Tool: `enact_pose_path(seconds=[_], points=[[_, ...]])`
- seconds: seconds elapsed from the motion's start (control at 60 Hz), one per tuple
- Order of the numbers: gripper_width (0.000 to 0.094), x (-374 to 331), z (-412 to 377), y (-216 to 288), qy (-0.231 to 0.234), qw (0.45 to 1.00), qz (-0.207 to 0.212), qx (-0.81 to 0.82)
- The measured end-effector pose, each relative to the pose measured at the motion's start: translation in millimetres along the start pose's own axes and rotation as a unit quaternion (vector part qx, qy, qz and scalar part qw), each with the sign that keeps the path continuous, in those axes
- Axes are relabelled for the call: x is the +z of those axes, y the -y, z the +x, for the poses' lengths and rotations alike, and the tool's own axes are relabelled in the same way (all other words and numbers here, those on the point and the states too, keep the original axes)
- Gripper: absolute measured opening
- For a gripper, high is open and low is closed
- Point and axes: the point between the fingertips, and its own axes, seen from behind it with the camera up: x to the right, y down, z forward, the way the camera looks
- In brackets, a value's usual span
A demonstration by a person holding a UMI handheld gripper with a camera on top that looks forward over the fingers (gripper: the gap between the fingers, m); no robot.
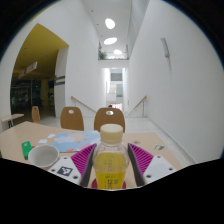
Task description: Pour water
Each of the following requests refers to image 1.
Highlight flat round red coaster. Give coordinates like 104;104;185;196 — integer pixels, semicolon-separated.
90;178;128;190

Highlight small wooden side table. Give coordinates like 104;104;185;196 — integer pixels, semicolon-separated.
0;113;25;129

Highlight small green box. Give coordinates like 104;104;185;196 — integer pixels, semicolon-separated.
21;140;33;160

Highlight yellow drink bottle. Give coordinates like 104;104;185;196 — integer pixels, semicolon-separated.
91;123;131;190

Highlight wooden chair with oval hole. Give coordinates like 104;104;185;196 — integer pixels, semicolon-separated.
93;107;126;133
31;105;41;124
60;106;85;132

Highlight green balcony plant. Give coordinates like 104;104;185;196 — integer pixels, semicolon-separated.
98;49;108;60

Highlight colourful printed paper sheet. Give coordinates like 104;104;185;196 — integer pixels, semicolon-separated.
52;129;102;154

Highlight white ceramic mug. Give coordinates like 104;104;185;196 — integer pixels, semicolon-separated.
27;143;60;168

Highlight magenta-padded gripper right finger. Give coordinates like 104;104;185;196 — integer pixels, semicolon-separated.
127;143;177;188

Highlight round ceiling lights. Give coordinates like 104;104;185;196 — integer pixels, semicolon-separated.
103;17;124;56

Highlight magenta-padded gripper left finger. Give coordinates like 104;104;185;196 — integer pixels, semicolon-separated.
48;143;98;188

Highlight wooden stair handrail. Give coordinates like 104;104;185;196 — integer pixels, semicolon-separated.
126;95;148;118
70;95;98;114

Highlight white hanging sign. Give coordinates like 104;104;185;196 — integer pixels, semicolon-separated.
18;61;38;80

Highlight small colourful table sticker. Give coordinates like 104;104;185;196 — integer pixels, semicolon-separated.
153;143;166;151

